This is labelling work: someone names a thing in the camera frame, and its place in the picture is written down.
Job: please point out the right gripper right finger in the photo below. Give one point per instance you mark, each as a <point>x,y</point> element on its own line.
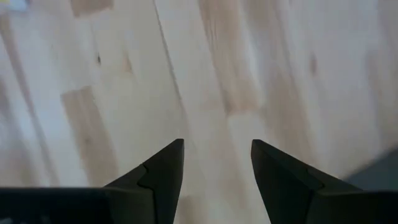
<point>289,193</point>

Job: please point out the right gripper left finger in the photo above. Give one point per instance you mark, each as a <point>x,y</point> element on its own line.
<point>149,193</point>

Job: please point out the blue toothbrush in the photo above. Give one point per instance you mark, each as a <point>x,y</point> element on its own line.
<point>17,5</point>

